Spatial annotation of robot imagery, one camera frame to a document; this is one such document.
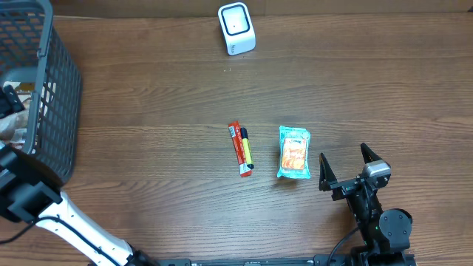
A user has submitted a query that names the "yellow highlighter marker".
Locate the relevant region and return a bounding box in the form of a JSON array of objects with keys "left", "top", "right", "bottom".
[{"left": 240, "top": 127, "right": 254, "bottom": 169}]

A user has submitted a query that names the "white barcode scanner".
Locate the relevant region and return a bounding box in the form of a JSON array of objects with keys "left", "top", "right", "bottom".
[{"left": 217, "top": 2, "right": 256, "bottom": 56}]

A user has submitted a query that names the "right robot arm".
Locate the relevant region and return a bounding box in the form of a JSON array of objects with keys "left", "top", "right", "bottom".
[{"left": 314, "top": 143, "right": 416, "bottom": 266}]

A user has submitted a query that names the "red snack stick packet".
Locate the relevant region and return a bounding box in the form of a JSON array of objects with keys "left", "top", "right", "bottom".
[{"left": 228, "top": 121, "right": 252, "bottom": 177}]

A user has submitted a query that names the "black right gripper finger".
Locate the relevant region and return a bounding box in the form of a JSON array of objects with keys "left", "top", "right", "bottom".
[
  {"left": 360, "top": 143, "right": 381, "bottom": 164},
  {"left": 319, "top": 153, "right": 337, "bottom": 191}
]

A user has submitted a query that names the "brown snack pouch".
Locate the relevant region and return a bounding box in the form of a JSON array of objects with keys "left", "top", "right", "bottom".
[{"left": 1, "top": 81, "right": 35, "bottom": 150}]

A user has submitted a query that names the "grey plastic mesh basket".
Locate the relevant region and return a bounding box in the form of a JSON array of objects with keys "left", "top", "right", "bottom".
[{"left": 1, "top": 0, "right": 83, "bottom": 183}]

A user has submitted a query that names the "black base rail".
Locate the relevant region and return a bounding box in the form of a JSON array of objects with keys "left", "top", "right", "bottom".
[{"left": 154, "top": 254, "right": 417, "bottom": 266}]

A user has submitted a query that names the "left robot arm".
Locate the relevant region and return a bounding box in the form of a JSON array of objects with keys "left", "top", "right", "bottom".
[{"left": 1, "top": 143, "right": 157, "bottom": 265}]

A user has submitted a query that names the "teal tissue pack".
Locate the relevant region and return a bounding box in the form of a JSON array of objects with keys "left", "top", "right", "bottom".
[{"left": 276, "top": 126, "right": 311, "bottom": 179}]

